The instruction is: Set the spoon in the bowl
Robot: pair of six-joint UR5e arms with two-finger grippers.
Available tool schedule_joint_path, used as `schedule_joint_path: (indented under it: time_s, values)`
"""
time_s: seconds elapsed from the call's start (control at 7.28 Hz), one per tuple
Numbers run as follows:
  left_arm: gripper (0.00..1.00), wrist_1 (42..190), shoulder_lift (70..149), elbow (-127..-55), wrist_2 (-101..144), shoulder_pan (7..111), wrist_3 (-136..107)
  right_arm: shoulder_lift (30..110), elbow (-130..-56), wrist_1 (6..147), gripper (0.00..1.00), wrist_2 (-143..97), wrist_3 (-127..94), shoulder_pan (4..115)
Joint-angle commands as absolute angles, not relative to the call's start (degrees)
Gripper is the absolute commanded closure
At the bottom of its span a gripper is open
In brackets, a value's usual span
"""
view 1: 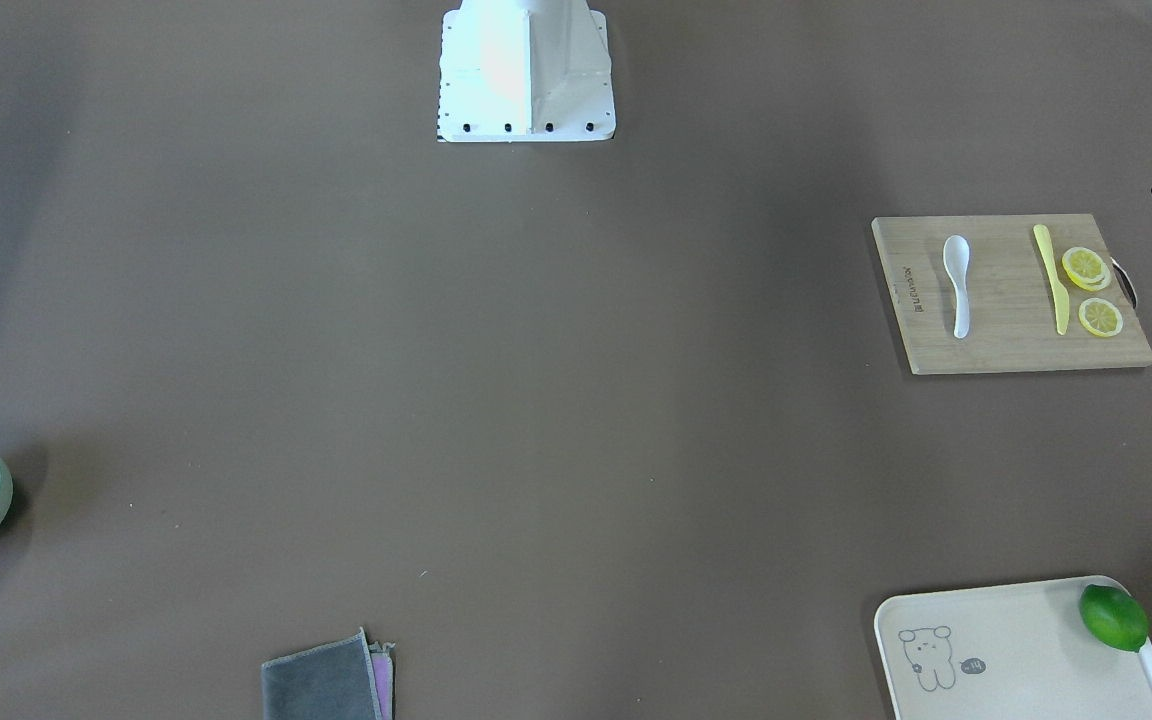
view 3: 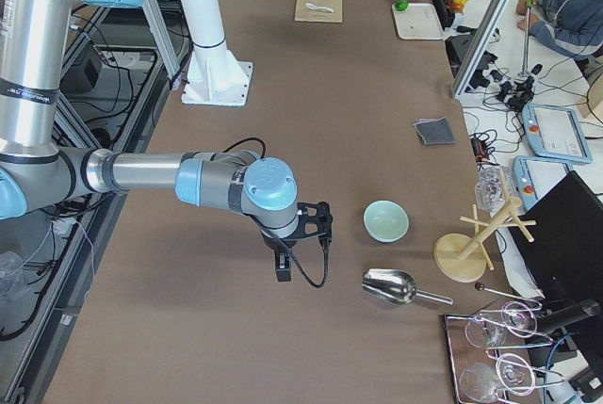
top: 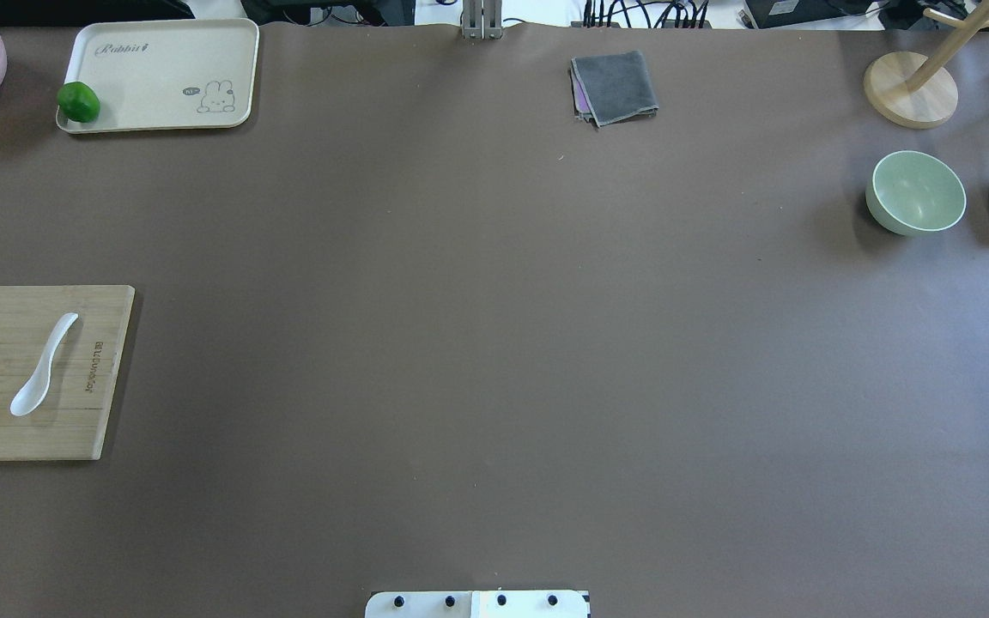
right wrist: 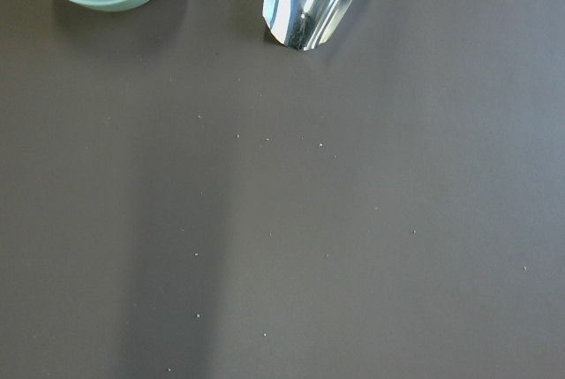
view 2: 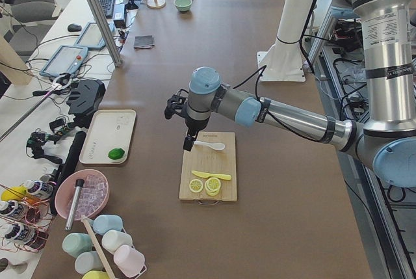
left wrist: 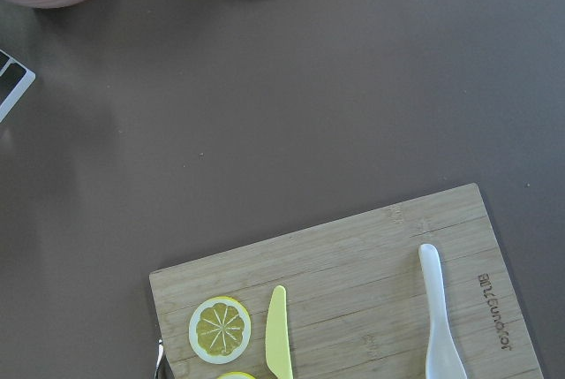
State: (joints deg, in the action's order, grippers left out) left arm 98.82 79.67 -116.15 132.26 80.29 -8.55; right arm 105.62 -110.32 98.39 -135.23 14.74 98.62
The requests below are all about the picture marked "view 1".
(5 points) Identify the cream rabbit tray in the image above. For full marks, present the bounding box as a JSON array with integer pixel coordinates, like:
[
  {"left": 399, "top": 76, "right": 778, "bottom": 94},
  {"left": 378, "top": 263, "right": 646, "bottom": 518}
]
[{"left": 873, "top": 575, "right": 1152, "bottom": 719}]

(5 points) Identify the lemon slice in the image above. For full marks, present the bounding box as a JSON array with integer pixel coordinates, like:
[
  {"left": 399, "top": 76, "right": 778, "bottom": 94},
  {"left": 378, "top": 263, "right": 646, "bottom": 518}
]
[
  {"left": 1061, "top": 247, "right": 1112, "bottom": 291},
  {"left": 1078, "top": 297, "right": 1126, "bottom": 338}
]

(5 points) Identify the lower lemon slice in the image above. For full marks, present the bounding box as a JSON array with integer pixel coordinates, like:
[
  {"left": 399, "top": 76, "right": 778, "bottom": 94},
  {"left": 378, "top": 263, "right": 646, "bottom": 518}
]
[{"left": 1078, "top": 297, "right": 1126, "bottom": 338}]

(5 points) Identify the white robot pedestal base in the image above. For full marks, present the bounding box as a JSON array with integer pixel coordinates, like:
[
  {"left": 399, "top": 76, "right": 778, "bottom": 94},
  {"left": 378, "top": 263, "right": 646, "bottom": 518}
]
[{"left": 435, "top": 1, "right": 617, "bottom": 143}]

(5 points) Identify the upper lemon slice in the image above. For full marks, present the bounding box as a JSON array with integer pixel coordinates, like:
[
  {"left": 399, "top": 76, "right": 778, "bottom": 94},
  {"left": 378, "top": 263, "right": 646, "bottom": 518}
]
[{"left": 1061, "top": 247, "right": 1112, "bottom": 291}]

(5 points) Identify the green lime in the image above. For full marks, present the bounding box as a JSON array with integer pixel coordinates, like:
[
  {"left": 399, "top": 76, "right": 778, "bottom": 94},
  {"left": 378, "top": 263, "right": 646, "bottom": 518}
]
[{"left": 1078, "top": 584, "right": 1151, "bottom": 653}]

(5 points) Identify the bamboo cutting board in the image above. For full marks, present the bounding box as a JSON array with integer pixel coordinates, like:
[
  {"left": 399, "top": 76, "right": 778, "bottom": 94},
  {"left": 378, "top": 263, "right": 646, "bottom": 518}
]
[{"left": 870, "top": 214, "right": 1152, "bottom": 376}]

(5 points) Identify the yellow plastic knife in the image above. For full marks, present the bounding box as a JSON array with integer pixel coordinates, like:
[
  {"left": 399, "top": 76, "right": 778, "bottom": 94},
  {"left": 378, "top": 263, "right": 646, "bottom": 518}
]
[{"left": 1032, "top": 223, "right": 1070, "bottom": 336}]

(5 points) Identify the grey folded cloth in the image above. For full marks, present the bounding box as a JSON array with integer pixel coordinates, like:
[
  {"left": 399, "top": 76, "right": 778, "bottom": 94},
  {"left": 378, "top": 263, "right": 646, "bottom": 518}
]
[{"left": 262, "top": 628, "right": 396, "bottom": 719}]

